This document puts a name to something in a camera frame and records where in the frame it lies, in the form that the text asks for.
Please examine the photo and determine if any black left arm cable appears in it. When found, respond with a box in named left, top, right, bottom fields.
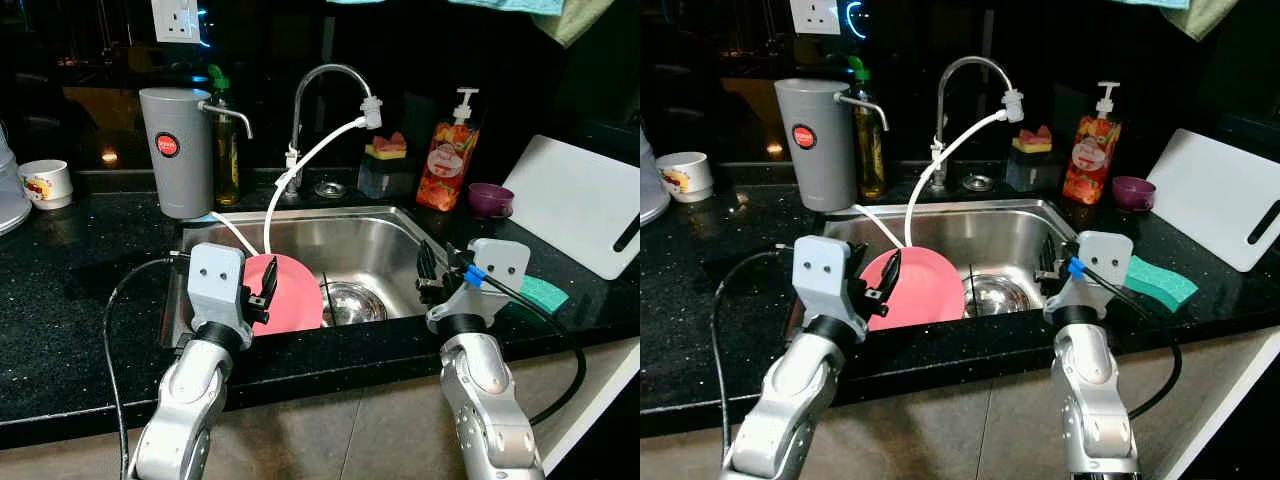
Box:
left=712, top=245, right=799, bottom=480
left=103, top=252, right=193, bottom=480

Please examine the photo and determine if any grey water filter canister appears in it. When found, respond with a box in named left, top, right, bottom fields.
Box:
left=775, top=78, right=889, bottom=213
left=139, top=87, right=254, bottom=221

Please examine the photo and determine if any white wall socket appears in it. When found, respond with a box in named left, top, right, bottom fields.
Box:
left=790, top=0, right=841, bottom=36
left=150, top=0, right=201, bottom=45

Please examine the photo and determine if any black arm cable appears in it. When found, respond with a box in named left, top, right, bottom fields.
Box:
left=712, top=245, right=799, bottom=480
left=465, top=268, right=589, bottom=426
left=1070, top=262, right=1184, bottom=421
left=103, top=252, right=193, bottom=480

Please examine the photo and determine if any chrome gooseneck faucet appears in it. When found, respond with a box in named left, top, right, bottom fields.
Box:
left=290, top=63, right=376, bottom=198
left=935, top=56, right=1013, bottom=191

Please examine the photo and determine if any green hanging towel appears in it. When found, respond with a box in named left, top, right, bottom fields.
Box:
left=530, top=0, right=616, bottom=48
left=1163, top=0, right=1241, bottom=43

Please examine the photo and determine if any white rounded appliance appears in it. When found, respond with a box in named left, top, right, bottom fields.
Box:
left=640, top=125, right=673, bottom=226
left=0, top=120, right=34, bottom=237

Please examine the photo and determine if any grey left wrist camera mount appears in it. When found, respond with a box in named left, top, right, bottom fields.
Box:
left=187, top=242, right=251, bottom=346
left=792, top=235, right=863, bottom=341

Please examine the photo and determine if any black sponge holder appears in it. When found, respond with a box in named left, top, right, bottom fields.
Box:
left=1005, top=150, right=1063, bottom=193
left=358, top=157, right=416, bottom=200

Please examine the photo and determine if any green sponge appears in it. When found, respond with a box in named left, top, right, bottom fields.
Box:
left=1122, top=255, right=1199, bottom=313
left=518, top=275, right=571, bottom=314

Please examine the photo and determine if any white cutting board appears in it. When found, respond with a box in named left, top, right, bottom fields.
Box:
left=500, top=135, right=641, bottom=281
left=1147, top=128, right=1280, bottom=273

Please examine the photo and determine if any yellow red scrub sponge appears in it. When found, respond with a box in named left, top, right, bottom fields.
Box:
left=366, top=132, right=409, bottom=161
left=1012, top=125, right=1055, bottom=155

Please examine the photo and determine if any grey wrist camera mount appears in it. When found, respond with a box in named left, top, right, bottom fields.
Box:
left=427, top=238, right=531, bottom=336
left=792, top=235, right=863, bottom=341
left=187, top=242, right=251, bottom=346
left=1045, top=231, right=1134, bottom=326

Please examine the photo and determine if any green capped oil bottle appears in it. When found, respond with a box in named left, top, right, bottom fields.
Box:
left=847, top=56, right=889, bottom=201
left=207, top=65, right=243, bottom=207

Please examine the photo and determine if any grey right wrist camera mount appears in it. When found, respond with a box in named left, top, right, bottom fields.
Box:
left=1045, top=231, right=1134, bottom=326
left=427, top=238, right=531, bottom=336

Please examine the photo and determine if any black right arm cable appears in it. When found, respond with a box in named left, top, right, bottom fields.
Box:
left=465, top=268, right=589, bottom=426
left=1070, top=262, right=1184, bottom=421

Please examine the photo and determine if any stainless steel bowl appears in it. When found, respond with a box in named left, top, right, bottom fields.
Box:
left=965, top=274, right=1031, bottom=319
left=320, top=281, right=389, bottom=327

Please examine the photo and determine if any stainless steel sink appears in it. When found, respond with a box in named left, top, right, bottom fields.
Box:
left=165, top=205, right=451, bottom=349
left=795, top=198, right=1076, bottom=341

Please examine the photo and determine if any orange pump soap bottle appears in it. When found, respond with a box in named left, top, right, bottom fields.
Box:
left=1062, top=81, right=1123, bottom=206
left=416, top=88, right=481, bottom=212

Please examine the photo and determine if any purple cup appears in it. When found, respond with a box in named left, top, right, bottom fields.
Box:
left=1112, top=176, right=1157, bottom=213
left=467, top=182, right=515, bottom=219

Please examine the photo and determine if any white printed mug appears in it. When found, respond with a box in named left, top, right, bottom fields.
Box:
left=18, top=159, right=75, bottom=211
left=657, top=152, right=715, bottom=204

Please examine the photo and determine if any pink round plate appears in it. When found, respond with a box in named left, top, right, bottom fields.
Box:
left=860, top=246, right=967, bottom=332
left=243, top=253, right=325, bottom=335

